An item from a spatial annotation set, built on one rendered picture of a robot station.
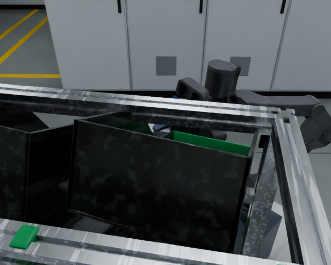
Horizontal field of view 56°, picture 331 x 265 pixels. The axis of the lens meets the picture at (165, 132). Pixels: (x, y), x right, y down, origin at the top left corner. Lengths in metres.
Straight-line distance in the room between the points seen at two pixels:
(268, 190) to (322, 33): 3.41
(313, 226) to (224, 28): 3.24
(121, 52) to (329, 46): 2.19
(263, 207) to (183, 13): 3.03
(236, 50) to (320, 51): 0.90
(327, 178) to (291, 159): 2.69
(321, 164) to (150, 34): 2.06
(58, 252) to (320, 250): 0.15
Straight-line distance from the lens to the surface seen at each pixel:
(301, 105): 0.78
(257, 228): 0.42
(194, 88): 0.56
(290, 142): 0.29
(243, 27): 3.45
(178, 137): 0.50
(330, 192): 2.83
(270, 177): 0.36
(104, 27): 3.43
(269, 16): 3.49
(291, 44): 3.66
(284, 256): 1.21
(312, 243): 0.21
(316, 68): 3.88
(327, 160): 3.15
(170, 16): 3.34
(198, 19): 3.36
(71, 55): 3.62
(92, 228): 0.55
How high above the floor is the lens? 1.82
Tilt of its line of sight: 35 degrees down
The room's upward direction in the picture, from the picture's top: straight up
